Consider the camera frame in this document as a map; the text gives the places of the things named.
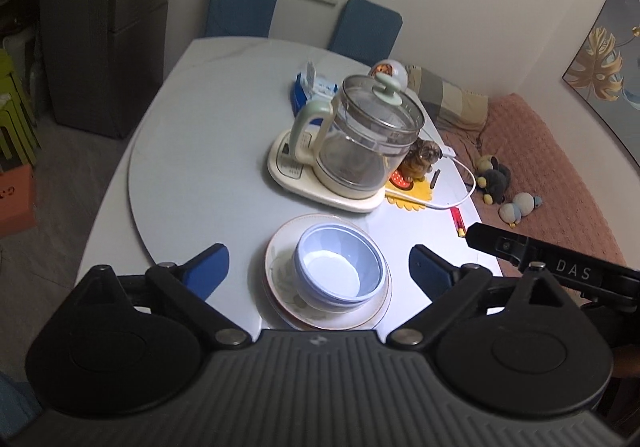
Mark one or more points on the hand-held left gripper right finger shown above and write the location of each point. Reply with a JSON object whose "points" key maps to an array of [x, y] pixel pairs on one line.
{"points": [[431, 273]]}

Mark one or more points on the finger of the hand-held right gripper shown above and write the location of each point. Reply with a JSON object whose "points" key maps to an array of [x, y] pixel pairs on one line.
{"points": [[492, 242]]}

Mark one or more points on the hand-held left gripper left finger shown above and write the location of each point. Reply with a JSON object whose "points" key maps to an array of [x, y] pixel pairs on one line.
{"points": [[210, 268]]}

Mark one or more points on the stack of white plates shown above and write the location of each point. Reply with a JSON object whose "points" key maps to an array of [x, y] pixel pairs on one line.
{"points": [[281, 247]]}

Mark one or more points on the white plate red flower print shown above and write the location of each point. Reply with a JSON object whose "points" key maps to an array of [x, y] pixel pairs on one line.
{"points": [[286, 320]]}

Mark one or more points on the blue bowl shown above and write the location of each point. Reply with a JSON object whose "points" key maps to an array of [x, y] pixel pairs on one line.
{"points": [[335, 267], [310, 297]]}

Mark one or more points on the cream plate grey leaf print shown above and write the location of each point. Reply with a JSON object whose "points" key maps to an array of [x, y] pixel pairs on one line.
{"points": [[295, 326]]}

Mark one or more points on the person's right forearm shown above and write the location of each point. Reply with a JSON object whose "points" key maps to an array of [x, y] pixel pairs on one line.
{"points": [[627, 362]]}

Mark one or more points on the red lighter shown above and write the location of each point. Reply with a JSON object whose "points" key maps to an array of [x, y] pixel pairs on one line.
{"points": [[458, 222]]}

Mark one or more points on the blue white plush toy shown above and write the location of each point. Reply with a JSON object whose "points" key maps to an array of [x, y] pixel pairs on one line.
{"points": [[520, 209]]}

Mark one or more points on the plush toys on sofa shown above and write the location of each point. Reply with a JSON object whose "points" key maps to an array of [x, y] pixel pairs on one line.
{"points": [[492, 179]]}

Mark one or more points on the yellow coaster mat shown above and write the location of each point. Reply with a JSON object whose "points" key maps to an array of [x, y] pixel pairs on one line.
{"points": [[415, 197]]}

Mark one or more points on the pink blanket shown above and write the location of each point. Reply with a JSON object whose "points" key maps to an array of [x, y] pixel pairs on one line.
{"points": [[550, 187]]}

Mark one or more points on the black hair clip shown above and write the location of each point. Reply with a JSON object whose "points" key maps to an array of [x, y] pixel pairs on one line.
{"points": [[434, 178]]}

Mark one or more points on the brown toad figurine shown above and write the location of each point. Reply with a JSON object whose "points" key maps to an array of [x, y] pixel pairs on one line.
{"points": [[422, 159]]}

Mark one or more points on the grey round turntable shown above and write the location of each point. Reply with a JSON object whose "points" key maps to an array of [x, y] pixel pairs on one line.
{"points": [[200, 152]]}

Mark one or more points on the cream kettle base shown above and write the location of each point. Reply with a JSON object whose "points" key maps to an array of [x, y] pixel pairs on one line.
{"points": [[295, 177]]}

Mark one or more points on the glass kettle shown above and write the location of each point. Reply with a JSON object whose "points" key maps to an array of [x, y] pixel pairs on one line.
{"points": [[365, 147]]}

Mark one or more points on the plaid pillow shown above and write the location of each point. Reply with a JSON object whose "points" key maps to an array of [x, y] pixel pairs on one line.
{"points": [[450, 97]]}

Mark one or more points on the white round appliance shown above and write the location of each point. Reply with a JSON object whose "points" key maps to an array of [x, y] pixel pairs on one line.
{"points": [[395, 72]]}

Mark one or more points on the orange box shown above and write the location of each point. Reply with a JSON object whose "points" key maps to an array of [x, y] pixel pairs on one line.
{"points": [[15, 199]]}

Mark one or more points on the blue tissue packet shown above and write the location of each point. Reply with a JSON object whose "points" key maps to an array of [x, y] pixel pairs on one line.
{"points": [[310, 87]]}

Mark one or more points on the blue cloth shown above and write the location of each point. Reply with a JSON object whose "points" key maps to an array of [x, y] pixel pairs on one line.
{"points": [[17, 402]]}

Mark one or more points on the stack of green stools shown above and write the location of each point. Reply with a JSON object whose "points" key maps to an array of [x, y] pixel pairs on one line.
{"points": [[17, 117]]}

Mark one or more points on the blue chair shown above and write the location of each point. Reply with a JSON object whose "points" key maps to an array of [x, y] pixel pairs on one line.
{"points": [[365, 32], [242, 2]]}

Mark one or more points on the dark tall cabinet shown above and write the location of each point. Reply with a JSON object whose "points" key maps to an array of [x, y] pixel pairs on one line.
{"points": [[100, 27]]}

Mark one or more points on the framed leaf wall picture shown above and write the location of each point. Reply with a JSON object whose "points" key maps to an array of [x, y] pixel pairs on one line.
{"points": [[610, 62]]}

